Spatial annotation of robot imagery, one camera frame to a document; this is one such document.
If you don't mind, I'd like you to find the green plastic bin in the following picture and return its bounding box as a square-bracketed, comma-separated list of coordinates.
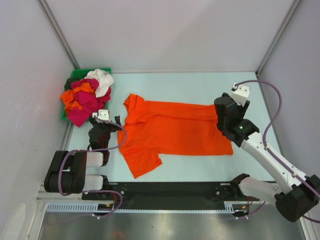
[61, 67, 112, 122]

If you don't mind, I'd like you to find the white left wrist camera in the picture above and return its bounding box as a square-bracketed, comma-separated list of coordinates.
[92, 109, 110, 123]

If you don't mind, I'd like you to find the dark green t-shirt in bin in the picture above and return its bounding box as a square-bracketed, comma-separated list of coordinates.
[64, 77, 80, 92]

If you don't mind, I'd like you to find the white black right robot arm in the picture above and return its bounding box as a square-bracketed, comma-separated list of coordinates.
[214, 93, 320, 223]

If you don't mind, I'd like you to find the white t-shirt in bin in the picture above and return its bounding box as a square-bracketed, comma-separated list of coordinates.
[84, 68, 114, 98]

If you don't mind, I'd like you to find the slotted grey cable duct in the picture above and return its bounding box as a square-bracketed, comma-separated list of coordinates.
[46, 202, 250, 214]

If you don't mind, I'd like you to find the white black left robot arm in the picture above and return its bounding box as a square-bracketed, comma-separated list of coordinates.
[43, 113, 123, 200]

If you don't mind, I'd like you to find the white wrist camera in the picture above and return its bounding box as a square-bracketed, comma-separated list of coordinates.
[92, 109, 110, 123]
[230, 83, 251, 107]

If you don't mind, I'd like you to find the aluminium frame rail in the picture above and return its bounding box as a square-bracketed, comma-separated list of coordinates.
[35, 182, 309, 204]

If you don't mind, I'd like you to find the orange t-shirt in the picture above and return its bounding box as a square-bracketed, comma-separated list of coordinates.
[117, 93, 234, 179]
[60, 81, 95, 115]

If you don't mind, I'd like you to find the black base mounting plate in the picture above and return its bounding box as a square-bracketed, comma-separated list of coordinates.
[81, 181, 261, 211]

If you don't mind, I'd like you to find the orange t-shirt in bin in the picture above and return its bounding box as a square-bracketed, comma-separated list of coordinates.
[60, 81, 95, 115]

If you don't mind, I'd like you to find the magenta t-shirt in bin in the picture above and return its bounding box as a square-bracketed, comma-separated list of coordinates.
[64, 78, 112, 127]

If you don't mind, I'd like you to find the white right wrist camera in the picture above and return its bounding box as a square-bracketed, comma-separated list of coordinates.
[230, 83, 251, 107]

